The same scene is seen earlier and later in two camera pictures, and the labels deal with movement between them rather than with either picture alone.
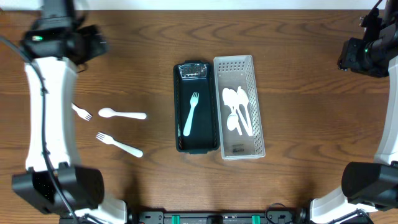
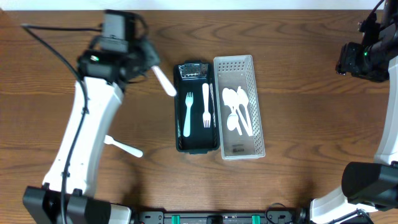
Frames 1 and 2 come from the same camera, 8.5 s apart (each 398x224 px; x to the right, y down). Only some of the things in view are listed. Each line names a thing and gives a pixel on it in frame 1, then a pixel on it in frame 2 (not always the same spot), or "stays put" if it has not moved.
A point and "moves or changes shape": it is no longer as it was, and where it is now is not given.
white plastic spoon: [242, 99] stays put
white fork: [193, 102] moves or changes shape
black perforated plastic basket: [203, 134] stays put
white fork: [81, 112] moves or changes shape
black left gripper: [94, 43] → [148, 54]
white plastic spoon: [232, 121] stays put
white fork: [108, 140] stays put
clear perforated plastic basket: [231, 71] stays put
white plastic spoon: [243, 99] stays put
